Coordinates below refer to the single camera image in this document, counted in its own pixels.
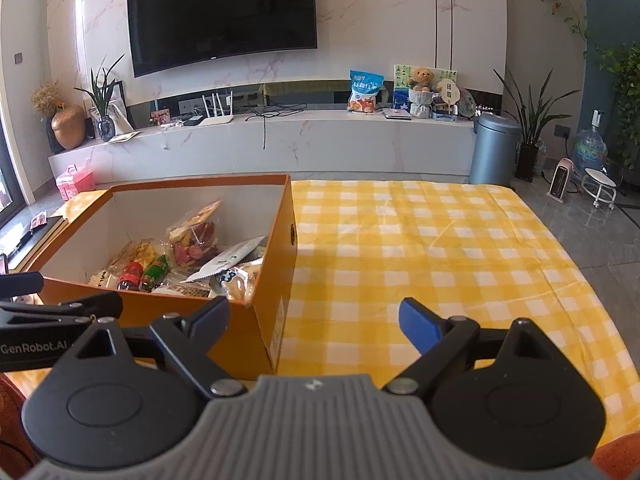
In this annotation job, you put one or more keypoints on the black flat television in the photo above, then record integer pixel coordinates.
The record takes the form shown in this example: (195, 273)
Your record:
(220, 10)

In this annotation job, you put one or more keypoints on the black device box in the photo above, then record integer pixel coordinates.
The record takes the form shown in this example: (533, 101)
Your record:
(190, 120)

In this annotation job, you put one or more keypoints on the trailing pothos plant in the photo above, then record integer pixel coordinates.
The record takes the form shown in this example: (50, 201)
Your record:
(625, 100)

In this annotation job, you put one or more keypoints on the yellow checked tablecloth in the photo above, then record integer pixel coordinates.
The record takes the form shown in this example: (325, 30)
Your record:
(425, 260)

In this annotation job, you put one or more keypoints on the grey laptop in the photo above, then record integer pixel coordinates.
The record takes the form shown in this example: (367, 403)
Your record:
(397, 114)

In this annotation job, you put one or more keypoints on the black picture frame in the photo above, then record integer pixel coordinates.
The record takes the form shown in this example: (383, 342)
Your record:
(122, 95)

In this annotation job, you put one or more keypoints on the green sausage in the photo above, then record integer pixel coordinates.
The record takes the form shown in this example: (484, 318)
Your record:
(156, 272)

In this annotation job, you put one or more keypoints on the green plant in blue vase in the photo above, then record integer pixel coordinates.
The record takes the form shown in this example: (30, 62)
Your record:
(102, 105)

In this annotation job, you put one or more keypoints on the brown bottle with red cap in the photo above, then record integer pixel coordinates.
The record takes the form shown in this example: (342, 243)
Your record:
(131, 277)

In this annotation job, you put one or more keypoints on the mixed vegetable chips bag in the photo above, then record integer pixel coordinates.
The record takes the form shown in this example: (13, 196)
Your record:
(192, 237)

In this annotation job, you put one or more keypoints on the white round stool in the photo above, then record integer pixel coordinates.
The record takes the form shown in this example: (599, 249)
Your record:
(599, 180)

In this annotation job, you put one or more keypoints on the white router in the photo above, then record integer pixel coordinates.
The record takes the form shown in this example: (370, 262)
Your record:
(216, 117)

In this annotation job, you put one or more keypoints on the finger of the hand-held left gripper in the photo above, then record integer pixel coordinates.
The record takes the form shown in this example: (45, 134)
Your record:
(50, 312)
(20, 285)

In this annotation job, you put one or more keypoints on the blue water jug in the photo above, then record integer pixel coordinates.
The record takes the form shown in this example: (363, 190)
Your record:
(590, 150)

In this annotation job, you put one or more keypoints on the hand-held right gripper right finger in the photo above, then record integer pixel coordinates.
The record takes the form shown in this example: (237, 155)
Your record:
(417, 322)

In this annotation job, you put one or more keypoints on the grey blue trash can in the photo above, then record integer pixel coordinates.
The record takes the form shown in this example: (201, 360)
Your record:
(494, 150)

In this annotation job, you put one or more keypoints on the dried flower bunch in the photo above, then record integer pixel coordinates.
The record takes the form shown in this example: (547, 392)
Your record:
(47, 97)

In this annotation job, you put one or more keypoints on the blue carton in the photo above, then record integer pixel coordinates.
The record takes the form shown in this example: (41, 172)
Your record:
(401, 99)

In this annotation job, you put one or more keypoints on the tall leafy potted plant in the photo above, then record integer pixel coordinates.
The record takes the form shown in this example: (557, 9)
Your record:
(527, 160)

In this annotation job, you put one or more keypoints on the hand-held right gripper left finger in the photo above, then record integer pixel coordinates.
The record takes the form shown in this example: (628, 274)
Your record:
(212, 317)

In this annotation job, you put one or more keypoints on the white and blue snack bag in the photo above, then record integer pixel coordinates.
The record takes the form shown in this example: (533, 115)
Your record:
(237, 282)

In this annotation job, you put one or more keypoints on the round paper fan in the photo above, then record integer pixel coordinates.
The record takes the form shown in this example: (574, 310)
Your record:
(445, 90)

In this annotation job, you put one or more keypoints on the brown round vase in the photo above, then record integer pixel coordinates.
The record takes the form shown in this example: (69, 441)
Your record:
(69, 127)

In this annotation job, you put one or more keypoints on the orange cardboard box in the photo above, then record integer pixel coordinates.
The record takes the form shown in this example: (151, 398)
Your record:
(280, 280)

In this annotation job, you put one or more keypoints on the white marble tv bench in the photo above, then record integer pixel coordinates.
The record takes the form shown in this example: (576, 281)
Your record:
(300, 150)

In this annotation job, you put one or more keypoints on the white snack pack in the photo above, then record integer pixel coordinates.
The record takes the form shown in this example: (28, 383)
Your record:
(225, 257)

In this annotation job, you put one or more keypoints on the rust knit clothing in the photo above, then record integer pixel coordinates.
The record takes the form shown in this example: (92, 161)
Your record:
(17, 425)

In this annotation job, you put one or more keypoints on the blue food bag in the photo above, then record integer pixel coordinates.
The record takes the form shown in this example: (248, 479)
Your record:
(365, 92)

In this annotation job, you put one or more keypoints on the patterned round fan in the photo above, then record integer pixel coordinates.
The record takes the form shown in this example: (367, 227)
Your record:
(465, 102)

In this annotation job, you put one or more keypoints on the brown teddy bear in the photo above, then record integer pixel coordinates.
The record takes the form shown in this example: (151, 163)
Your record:
(421, 77)

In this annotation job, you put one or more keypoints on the white paper sheets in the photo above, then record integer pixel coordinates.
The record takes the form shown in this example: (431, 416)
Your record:
(122, 136)

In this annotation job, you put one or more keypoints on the yellow twisted crisps pack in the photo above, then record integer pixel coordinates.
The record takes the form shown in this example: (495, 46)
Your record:
(135, 252)

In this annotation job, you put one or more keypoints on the wall outlet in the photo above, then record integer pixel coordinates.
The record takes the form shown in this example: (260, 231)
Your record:
(562, 132)

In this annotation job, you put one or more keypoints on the orange box lid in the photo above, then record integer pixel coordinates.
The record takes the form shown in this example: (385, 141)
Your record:
(82, 205)

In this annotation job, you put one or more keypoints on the pink storage box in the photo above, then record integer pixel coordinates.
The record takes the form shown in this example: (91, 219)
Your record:
(75, 182)

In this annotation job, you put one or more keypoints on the pink photo card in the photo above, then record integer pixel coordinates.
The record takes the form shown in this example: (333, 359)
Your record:
(161, 118)

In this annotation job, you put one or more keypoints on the green picture board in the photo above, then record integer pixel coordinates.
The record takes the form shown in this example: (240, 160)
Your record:
(400, 75)

